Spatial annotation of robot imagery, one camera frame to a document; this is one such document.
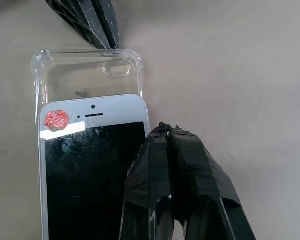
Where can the white smartphone with black screen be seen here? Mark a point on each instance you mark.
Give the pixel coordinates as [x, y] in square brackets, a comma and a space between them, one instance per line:
[90, 175]

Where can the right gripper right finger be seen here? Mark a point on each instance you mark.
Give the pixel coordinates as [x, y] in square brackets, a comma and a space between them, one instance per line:
[205, 180]

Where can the clear plastic phone case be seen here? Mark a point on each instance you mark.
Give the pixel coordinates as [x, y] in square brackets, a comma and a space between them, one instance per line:
[90, 80]

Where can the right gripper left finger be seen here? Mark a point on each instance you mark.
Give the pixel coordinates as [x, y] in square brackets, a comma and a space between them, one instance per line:
[147, 175]

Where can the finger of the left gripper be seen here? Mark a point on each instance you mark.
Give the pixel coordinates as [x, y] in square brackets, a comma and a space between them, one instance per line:
[82, 22]
[108, 20]

